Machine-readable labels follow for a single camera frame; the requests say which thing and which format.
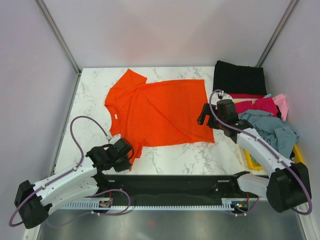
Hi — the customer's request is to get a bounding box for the orange t shirt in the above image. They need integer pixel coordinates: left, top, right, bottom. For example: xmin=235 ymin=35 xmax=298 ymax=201
xmin=104 ymin=69 xmax=215 ymax=163

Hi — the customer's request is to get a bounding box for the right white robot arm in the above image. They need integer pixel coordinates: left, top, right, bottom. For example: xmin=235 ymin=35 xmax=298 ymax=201
xmin=197 ymin=99 xmax=313 ymax=216

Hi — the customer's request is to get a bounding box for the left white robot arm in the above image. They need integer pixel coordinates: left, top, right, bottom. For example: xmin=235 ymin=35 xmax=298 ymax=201
xmin=14 ymin=138 xmax=134 ymax=229

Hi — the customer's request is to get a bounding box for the folded red t shirt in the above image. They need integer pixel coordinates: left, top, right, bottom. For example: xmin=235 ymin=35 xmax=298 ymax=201
xmin=223 ymin=93 xmax=265 ymax=99

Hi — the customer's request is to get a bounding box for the folded black t shirt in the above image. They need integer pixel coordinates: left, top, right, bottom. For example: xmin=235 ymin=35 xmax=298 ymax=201
xmin=212 ymin=60 xmax=267 ymax=96

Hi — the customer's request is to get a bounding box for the magenta t shirt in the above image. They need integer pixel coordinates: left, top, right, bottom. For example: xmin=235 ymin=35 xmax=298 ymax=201
xmin=235 ymin=97 xmax=279 ymax=117

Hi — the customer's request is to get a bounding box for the pink t shirt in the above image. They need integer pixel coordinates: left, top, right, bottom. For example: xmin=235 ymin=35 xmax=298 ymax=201
xmin=272 ymin=93 xmax=289 ymax=121

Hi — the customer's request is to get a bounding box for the grey blue t shirt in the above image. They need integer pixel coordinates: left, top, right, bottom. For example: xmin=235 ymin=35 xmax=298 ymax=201
xmin=238 ymin=109 xmax=300 ymax=159

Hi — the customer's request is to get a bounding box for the yellow plastic bin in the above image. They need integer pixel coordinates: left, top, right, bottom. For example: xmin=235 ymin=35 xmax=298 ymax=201
xmin=232 ymin=99 xmax=305 ymax=171

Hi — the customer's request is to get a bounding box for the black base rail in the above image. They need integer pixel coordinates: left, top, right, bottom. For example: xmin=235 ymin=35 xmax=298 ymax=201
xmin=93 ymin=174 xmax=257 ymax=206

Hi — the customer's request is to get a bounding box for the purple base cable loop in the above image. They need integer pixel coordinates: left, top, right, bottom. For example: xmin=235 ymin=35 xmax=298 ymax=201
xmin=91 ymin=188 xmax=132 ymax=215

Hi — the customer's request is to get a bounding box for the white slotted cable duct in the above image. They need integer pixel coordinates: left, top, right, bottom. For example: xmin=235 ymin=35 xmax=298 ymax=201
xmin=60 ymin=198 xmax=244 ymax=211

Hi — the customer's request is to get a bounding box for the right aluminium frame post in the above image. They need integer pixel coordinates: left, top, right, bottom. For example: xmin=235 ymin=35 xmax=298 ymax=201
xmin=255 ymin=0 xmax=300 ymax=68

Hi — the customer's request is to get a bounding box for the aluminium frame post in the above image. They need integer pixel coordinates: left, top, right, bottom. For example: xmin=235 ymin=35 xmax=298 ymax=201
xmin=33 ymin=0 xmax=83 ymax=76
xmin=255 ymin=0 xmax=300 ymax=68

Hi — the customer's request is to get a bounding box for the left aluminium frame post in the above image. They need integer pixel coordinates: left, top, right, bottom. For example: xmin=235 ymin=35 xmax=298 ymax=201
xmin=33 ymin=0 xmax=83 ymax=76

